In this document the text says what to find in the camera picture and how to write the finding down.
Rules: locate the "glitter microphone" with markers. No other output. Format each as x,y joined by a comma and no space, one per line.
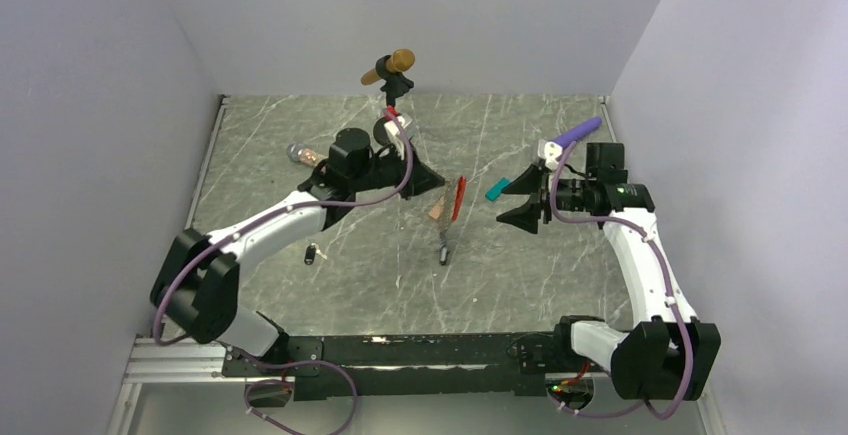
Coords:
304,155

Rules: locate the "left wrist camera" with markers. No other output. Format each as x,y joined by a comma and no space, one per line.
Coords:
395,128

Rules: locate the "purple microphone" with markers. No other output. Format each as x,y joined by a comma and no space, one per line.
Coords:
578,132

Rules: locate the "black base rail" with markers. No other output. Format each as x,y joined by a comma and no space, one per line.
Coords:
522,363

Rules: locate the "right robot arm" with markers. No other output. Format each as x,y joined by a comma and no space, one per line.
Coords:
669,352

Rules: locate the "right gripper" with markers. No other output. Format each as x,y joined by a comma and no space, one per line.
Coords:
526,216

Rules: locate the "black microphone stand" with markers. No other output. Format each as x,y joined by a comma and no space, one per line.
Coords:
394,87

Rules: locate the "wooden block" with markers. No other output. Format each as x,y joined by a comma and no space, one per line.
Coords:
438,209

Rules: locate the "gold microphone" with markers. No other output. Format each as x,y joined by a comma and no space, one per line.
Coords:
399,61

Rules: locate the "teal block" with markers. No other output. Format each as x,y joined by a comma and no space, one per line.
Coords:
496,190

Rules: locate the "black tag key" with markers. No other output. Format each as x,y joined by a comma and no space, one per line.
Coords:
312,253

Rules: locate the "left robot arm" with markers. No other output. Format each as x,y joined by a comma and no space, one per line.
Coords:
198,284

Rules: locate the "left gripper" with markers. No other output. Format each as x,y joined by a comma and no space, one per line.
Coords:
421,179

